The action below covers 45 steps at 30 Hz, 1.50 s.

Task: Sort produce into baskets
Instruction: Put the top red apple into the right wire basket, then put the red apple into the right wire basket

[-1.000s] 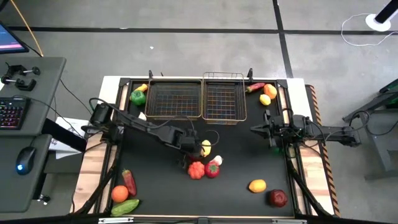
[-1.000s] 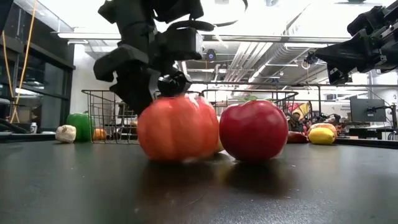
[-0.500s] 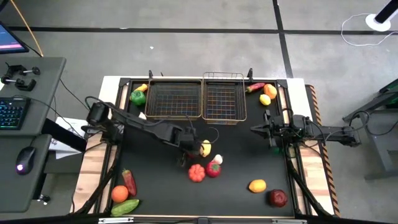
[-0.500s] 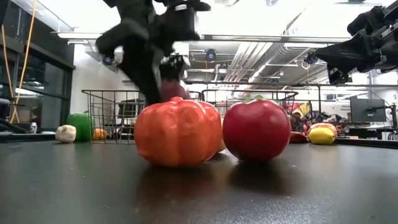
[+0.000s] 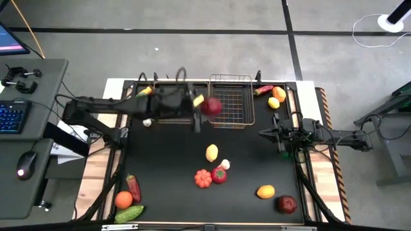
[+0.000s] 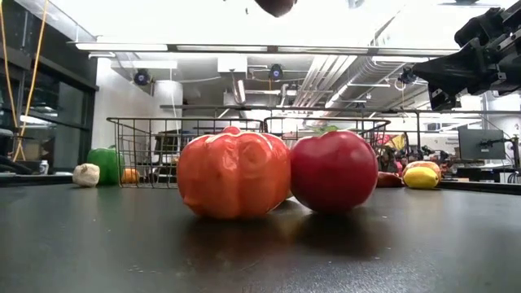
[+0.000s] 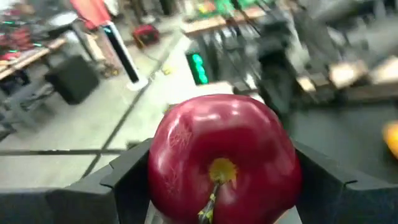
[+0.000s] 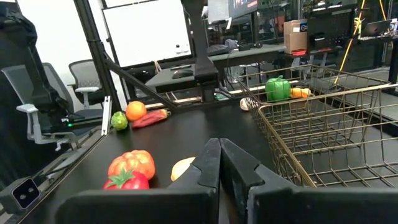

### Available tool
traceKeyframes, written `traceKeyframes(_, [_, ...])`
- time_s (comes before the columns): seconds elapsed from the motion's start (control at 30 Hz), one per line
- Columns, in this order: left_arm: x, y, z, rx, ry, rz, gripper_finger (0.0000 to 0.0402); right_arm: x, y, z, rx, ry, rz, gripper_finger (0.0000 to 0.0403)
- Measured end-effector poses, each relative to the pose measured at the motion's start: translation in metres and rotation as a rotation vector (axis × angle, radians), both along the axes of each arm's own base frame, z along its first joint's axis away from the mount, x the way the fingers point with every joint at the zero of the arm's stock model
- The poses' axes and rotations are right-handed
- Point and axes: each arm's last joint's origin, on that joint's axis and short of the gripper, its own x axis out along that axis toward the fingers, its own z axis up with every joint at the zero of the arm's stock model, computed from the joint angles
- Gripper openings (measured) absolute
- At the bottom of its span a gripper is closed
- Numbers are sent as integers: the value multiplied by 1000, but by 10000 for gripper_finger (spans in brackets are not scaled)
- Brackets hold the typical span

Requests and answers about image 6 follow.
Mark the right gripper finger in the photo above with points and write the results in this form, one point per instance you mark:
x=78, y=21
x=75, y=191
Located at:
x=456, y=69
x=480, y=26

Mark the tan orange sweet potato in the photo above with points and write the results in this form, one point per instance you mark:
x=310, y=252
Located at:
x=423, y=164

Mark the yellow lemon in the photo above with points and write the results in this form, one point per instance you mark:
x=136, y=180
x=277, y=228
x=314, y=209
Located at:
x=421, y=177

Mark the red long vegetable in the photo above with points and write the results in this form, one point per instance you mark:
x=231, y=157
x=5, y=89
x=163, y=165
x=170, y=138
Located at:
x=388, y=180

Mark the red tomato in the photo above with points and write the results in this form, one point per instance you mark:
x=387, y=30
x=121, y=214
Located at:
x=334, y=171

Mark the orange pumpkin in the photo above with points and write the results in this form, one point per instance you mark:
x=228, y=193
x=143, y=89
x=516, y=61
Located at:
x=234, y=175

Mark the orange carrot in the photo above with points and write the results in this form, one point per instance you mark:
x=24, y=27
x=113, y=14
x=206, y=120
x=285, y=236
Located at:
x=130, y=176

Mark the green bell pepper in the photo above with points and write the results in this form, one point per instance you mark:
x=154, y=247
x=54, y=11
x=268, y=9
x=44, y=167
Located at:
x=105, y=164

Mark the grey computer monitor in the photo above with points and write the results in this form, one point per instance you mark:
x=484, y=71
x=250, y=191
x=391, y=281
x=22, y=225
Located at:
x=481, y=144

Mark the black horizontal rack bar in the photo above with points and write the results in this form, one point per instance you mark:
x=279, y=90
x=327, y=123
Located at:
x=203, y=107

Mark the white round pillar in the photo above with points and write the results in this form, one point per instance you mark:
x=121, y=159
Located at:
x=167, y=101

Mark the ceiling light strip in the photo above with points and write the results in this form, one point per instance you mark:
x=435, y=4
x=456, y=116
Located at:
x=122, y=46

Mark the white garlic bulb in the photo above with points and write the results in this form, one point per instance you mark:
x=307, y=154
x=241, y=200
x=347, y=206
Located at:
x=86, y=175

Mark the small white bottle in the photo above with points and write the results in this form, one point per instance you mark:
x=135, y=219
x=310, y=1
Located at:
x=44, y=167

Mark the round black ceiling camera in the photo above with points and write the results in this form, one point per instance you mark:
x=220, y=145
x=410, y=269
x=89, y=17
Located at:
x=141, y=77
x=276, y=72

